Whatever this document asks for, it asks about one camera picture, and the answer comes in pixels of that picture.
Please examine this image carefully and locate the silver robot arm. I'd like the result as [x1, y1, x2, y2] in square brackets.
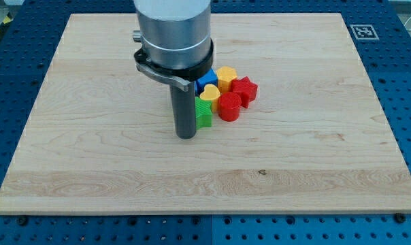
[133, 0, 213, 92]

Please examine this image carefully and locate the yellow hexagon block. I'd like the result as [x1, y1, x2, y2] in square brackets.
[216, 66, 237, 93]

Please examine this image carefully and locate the green star block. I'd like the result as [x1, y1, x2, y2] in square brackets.
[195, 97, 213, 129]

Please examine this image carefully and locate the yellow heart block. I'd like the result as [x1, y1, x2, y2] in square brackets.
[199, 84, 220, 113]

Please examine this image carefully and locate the gray cylindrical pointer rod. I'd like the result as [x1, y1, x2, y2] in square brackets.
[170, 82, 197, 139]

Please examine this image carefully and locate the red cylinder block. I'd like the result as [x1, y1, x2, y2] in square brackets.
[218, 92, 242, 122]

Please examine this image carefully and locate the blue cube block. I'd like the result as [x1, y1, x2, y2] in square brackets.
[195, 69, 218, 96]

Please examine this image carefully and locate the red star block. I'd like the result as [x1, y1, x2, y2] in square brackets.
[231, 76, 258, 108]

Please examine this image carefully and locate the wooden board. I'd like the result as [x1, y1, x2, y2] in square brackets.
[0, 13, 411, 215]

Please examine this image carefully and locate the white fiducial marker tag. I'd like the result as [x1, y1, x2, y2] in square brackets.
[350, 24, 379, 40]

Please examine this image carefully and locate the yellow black hazard tape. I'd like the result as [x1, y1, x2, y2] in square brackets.
[0, 12, 13, 42]

